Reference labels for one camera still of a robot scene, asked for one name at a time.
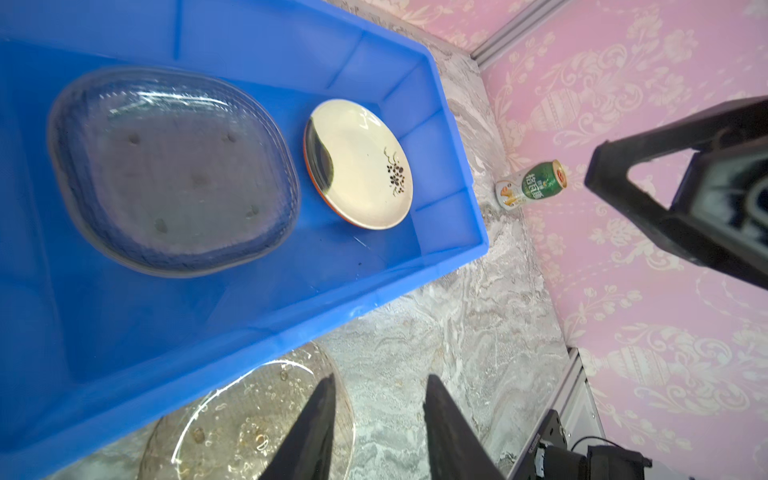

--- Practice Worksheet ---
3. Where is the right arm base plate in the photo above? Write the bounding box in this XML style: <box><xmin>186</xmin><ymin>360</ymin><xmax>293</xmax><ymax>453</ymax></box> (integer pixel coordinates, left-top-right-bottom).
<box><xmin>506</xmin><ymin>409</ymin><xmax>567</xmax><ymax>480</ymax></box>

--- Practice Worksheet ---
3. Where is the cream plate with dark patch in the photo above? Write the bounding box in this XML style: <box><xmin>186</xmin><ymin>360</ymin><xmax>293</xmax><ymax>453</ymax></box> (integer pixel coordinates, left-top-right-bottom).
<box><xmin>303</xmin><ymin>99</ymin><xmax>414</xmax><ymax>230</ymax></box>

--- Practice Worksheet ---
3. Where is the green drink can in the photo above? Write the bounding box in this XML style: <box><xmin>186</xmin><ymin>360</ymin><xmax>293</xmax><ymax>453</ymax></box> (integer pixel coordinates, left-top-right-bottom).
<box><xmin>495</xmin><ymin>160</ymin><xmax>567</xmax><ymax>210</ymax></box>

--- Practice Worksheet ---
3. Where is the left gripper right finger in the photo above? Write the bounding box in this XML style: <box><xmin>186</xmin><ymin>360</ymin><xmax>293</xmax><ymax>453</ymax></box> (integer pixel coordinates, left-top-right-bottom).
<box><xmin>423</xmin><ymin>374</ymin><xmax>503</xmax><ymax>480</ymax></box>

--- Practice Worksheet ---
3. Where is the blue plastic bin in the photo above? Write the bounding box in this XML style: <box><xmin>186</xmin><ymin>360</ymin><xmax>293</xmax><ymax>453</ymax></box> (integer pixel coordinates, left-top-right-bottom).
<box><xmin>1</xmin><ymin>1</ymin><xmax>489</xmax><ymax>479</ymax></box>

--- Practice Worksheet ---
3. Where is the smoky glass plate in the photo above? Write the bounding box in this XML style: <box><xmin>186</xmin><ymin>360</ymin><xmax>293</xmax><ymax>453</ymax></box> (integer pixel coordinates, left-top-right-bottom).
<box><xmin>46</xmin><ymin>66</ymin><xmax>301</xmax><ymax>278</ymax></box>
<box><xmin>138</xmin><ymin>342</ymin><xmax>338</xmax><ymax>479</ymax></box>

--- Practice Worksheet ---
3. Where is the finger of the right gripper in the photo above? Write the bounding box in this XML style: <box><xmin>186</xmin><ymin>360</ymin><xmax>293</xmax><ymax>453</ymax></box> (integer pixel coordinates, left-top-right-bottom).
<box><xmin>585</xmin><ymin>96</ymin><xmax>767</xmax><ymax>289</ymax></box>

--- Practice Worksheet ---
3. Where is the aluminium front rail frame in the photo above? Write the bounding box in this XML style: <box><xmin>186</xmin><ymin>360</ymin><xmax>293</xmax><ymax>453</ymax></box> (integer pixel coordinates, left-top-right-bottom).
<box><xmin>479</xmin><ymin>346</ymin><xmax>605</xmax><ymax>478</ymax></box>

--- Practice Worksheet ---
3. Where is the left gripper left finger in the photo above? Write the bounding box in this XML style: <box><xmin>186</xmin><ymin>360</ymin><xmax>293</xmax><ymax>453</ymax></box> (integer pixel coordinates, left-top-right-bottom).
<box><xmin>259</xmin><ymin>374</ymin><xmax>336</xmax><ymax>480</ymax></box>

